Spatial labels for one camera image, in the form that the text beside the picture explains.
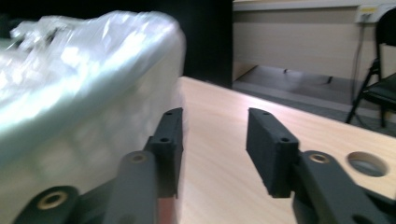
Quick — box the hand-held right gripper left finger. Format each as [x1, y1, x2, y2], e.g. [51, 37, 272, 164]
[144, 106, 185, 200]

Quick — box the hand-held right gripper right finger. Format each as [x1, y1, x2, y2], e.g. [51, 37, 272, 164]
[245, 107, 302, 200]

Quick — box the light blue mesh basket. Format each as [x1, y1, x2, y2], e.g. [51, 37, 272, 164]
[0, 55, 185, 224]

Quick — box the clear printed plastic bag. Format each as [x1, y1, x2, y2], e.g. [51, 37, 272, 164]
[0, 10, 189, 224]

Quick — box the black folding chair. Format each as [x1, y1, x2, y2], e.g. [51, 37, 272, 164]
[345, 7, 396, 129]

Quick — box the white desk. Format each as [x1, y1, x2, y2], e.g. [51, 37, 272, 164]
[232, 0, 396, 12]

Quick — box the white wall outlet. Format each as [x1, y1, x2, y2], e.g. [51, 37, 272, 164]
[354, 3, 390, 24]

